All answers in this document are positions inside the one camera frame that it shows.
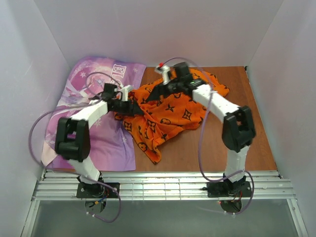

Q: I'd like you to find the purple Elsa printed cloth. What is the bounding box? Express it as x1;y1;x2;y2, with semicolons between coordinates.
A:
41;57;146;171

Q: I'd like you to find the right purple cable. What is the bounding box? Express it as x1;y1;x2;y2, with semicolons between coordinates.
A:
160;57;254;216

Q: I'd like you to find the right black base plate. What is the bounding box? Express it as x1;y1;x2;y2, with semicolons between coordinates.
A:
202;181;252;198

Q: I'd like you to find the orange black patterned pillowcase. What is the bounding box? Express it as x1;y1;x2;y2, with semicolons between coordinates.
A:
114;69;230;165

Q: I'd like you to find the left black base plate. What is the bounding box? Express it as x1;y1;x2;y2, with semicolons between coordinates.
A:
76;183;120;199

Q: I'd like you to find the purple cable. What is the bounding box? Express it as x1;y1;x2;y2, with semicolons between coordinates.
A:
28;71;125;223
160;57;254;216

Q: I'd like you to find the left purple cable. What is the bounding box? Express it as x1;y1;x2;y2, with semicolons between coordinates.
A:
28;71;125;223

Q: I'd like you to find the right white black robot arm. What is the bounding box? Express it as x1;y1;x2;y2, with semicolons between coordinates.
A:
148;62;256;198

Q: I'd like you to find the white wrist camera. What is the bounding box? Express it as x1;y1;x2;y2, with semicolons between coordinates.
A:
155;63;172;85
119;85;133;102

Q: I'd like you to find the aluminium rail frame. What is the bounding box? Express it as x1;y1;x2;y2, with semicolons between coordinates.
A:
21;171;308;237

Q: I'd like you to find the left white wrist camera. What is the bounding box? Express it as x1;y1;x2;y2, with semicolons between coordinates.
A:
119;85;133;102

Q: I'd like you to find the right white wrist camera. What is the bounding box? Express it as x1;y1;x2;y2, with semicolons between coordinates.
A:
155;63;172;85

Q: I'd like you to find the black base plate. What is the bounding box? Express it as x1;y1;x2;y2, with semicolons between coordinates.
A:
202;181;252;198
76;183;120;199

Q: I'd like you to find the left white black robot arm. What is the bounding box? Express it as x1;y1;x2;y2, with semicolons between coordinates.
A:
55;83;144;188

